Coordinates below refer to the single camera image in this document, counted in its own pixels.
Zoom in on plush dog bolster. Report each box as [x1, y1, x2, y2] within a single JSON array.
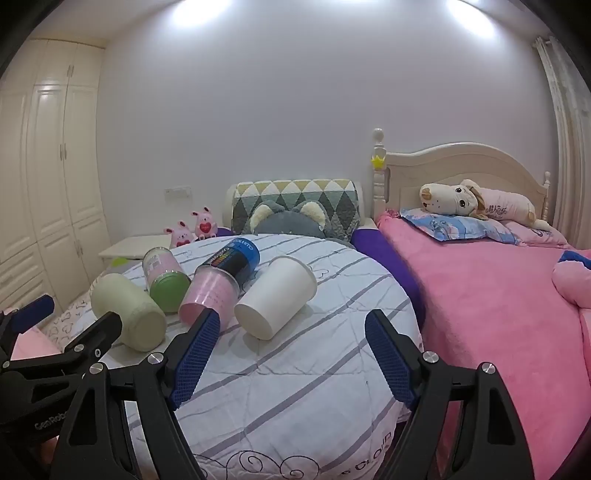
[[419, 179, 552, 232]]

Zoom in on pink blanket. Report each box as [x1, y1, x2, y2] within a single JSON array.
[[376, 210, 591, 480]]

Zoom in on heart print sheet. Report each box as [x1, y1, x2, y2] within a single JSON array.
[[46, 295, 100, 352]]

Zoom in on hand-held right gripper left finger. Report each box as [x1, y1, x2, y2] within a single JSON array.
[[54, 307, 221, 480]]

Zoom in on pink plush bunny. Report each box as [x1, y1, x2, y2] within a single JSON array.
[[167, 220, 195, 248], [191, 207, 219, 240]]

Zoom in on pink translucent cup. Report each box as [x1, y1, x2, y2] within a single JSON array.
[[178, 265, 241, 330]]

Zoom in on cream wooden headboard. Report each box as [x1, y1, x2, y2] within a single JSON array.
[[372, 128, 552, 223]]

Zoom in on cream wardrobe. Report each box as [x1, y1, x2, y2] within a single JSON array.
[[0, 39, 112, 315]]

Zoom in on grey plush cat cushion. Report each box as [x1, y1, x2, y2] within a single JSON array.
[[242, 200, 356, 245]]

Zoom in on white striped bed sheet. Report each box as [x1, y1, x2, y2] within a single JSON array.
[[46, 233, 426, 480]]

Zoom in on pink and blue plush toy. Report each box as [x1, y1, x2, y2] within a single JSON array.
[[551, 249, 591, 310]]

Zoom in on white curtain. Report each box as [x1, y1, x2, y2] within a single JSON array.
[[536, 34, 591, 250]]

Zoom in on blue printed pillow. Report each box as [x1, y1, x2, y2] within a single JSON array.
[[399, 208, 522, 245]]

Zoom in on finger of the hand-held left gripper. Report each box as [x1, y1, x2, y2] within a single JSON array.
[[0, 294, 55, 337], [0, 311, 123, 384]]

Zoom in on blue and black cup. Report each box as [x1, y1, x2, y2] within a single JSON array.
[[198, 237, 262, 283]]

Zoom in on triangle patterned headboard cover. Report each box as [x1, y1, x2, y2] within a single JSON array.
[[231, 180, 362, 236]]

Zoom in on pink pillow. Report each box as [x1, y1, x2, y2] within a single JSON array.
[[501, 219, 571, 248]]

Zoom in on purple bed sheet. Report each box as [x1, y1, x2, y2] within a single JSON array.
[[351, 226, 426, 324]]

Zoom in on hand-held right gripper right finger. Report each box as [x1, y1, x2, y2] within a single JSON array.
[[365, 309, 539, 480]]

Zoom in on white nightstand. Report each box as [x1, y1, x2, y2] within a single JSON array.
[[98, 234, 174, 268]]

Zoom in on white paper cup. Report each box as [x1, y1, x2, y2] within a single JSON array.
[[234, 257, 318, 341]]

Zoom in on pale green cup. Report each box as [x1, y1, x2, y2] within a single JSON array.
[[90, 273, 168, 353]]

